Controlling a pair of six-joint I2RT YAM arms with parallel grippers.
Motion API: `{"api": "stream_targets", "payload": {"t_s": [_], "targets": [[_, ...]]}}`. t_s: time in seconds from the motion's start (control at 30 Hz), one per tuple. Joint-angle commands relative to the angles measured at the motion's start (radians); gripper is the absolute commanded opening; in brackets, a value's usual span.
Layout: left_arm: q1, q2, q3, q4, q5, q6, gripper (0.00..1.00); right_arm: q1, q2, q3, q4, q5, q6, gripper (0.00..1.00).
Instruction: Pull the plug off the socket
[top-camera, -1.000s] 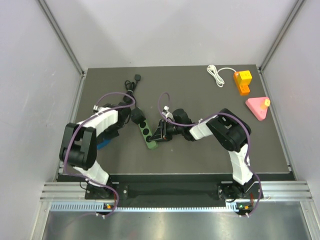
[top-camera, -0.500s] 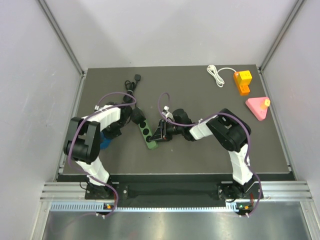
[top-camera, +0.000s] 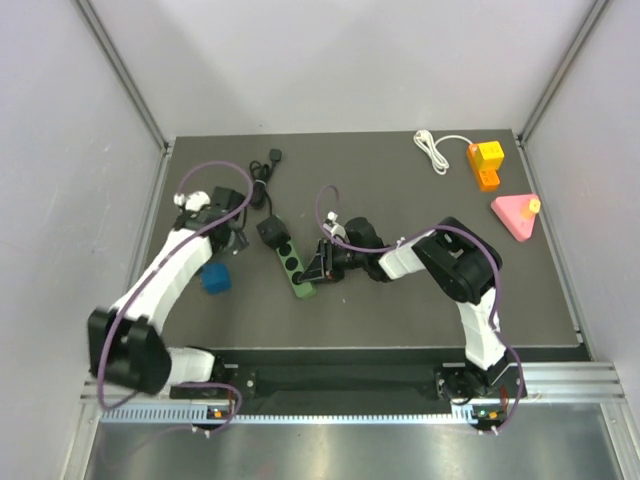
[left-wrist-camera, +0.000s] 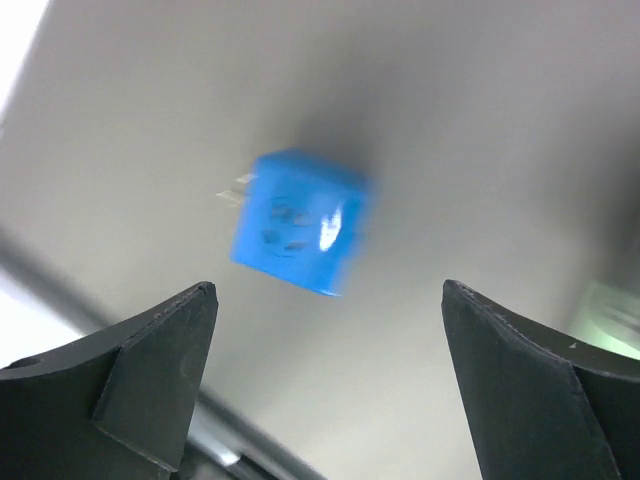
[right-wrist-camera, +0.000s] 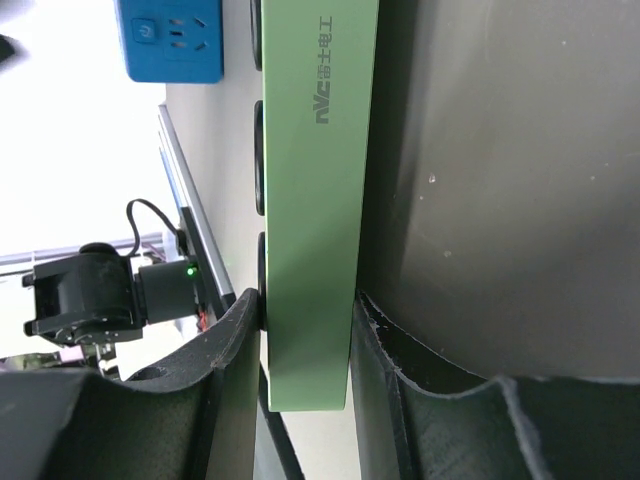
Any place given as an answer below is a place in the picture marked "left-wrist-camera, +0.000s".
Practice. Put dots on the green power strip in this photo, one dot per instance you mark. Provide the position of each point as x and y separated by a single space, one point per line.
608 317

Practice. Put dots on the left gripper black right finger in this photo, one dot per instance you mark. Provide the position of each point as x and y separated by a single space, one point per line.
540 404

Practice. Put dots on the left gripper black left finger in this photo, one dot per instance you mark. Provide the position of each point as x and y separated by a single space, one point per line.
119 400

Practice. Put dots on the blue cube plug adapter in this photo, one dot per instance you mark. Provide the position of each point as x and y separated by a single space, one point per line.
301 218

